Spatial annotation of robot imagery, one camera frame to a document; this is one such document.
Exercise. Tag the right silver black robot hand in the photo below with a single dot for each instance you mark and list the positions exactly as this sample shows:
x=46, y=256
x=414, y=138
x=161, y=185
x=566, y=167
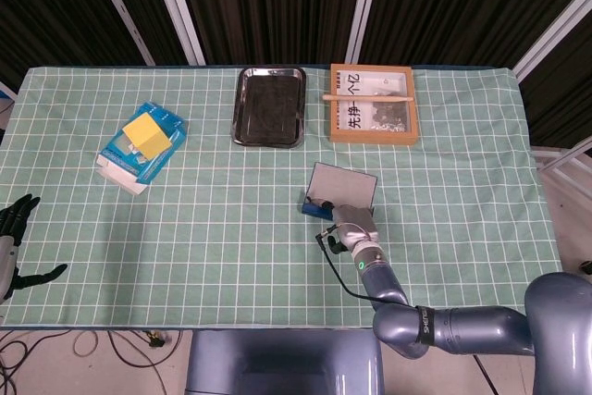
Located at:
x=356, y=226

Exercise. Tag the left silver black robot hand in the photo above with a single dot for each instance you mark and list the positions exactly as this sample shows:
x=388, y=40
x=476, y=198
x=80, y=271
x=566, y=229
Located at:
x=7, y=265

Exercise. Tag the blue hinged case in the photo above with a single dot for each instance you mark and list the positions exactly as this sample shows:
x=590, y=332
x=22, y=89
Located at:
x=342, y=187

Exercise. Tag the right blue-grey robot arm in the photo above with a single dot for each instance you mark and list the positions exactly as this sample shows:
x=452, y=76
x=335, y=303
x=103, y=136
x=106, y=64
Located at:
x=388, y=284

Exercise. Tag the light wooden stick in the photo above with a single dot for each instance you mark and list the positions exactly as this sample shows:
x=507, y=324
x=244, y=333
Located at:
x=370, y=97

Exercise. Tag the dark metal tray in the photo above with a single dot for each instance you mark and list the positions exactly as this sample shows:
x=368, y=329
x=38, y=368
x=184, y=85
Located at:
x=268, y=108

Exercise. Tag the flattened blue cardboard box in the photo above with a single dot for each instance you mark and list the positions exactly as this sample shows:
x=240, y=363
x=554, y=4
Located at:
x=129, y=173

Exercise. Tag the blue-grey robot torso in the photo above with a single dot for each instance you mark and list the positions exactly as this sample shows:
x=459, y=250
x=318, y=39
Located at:
x=277, y=367

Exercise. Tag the yellow black connector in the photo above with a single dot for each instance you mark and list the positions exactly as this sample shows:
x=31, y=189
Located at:
x=156, y=339

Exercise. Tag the green checkered tablecloth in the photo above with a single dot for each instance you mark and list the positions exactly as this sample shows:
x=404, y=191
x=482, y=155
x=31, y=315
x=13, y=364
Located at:
x=185, y=228

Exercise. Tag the white blue panel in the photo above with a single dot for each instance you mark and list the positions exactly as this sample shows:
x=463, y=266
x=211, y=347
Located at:
x=7, y=92

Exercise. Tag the yellow sponge block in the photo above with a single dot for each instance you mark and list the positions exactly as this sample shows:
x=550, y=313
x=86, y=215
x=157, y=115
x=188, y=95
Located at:
x=145, y=136

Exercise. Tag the wooden shadow box frame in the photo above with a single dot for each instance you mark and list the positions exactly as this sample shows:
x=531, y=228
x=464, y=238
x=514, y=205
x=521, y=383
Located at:
x=374, y=138

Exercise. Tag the aluminium profile frame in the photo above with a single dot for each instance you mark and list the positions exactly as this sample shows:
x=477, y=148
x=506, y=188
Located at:
x=562, y=156

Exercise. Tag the white double frame post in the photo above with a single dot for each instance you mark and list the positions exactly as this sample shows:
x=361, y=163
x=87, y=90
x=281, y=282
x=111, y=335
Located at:
x=178, y=6

